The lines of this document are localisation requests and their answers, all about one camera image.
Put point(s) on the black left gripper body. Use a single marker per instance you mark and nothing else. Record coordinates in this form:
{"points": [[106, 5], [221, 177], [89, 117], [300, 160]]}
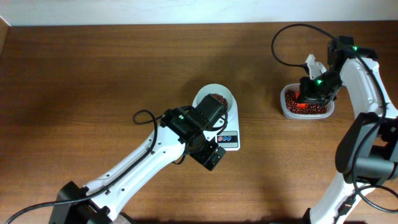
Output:
{"points": [[210, 155]]}

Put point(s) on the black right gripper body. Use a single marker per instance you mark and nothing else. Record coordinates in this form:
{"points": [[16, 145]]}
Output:
{"points": [[315, 98]]}

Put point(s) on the orange plastic scoop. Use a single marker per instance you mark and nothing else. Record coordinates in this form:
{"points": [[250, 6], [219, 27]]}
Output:
{"points": [[299, 105]]}

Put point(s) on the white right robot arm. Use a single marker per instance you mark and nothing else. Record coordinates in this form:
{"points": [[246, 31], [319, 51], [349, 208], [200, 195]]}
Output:
{"points": [[366, 157]]}

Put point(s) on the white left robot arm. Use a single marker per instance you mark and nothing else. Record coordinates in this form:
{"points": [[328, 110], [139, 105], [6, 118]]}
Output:
{"points": [[177, 133]]}

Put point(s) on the white digital kitchen scale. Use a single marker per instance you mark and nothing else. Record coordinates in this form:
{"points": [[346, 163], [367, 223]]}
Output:
{"points": [[230, 137]]}

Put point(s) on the white round bowl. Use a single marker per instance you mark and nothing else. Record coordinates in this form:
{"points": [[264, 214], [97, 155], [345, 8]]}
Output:
{"points": [[221, 90]]}

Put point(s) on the red beans in bowl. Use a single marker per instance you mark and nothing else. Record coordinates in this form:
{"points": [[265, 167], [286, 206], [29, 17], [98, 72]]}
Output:
{"points": [[221, 99]]}

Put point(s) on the clear plastic container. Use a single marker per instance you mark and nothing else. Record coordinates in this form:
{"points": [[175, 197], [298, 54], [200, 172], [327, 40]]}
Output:
{"points": [[289, 115]]}

